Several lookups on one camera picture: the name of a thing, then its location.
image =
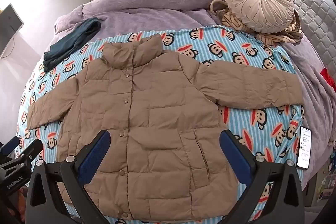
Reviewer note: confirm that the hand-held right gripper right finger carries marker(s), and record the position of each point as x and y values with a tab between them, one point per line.
235	154

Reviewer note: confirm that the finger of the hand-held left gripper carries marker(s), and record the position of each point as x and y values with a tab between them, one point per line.
30	150
10	144

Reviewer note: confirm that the purple duvet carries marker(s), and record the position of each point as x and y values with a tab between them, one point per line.
168	1

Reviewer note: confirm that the dark teal folded cloth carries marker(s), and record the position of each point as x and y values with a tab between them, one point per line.
71	40

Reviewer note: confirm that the monkey print striped blanket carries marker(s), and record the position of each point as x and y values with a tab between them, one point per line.
244	56

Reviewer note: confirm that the tan puffer jacket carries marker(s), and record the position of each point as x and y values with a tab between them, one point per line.
147	113

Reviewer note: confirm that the flat screen monitor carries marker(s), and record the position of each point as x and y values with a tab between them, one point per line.
10	27

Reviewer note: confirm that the grey quilted headboard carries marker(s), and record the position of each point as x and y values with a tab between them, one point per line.
315	14

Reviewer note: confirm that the red cloth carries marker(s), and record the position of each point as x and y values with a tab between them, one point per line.
329	79

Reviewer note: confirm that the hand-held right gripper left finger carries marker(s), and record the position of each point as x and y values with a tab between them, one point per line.
95	154

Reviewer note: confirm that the sticker covered board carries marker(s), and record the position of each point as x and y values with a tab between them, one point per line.
324	184

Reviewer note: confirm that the black smartphone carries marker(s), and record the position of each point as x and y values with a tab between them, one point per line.
304	148

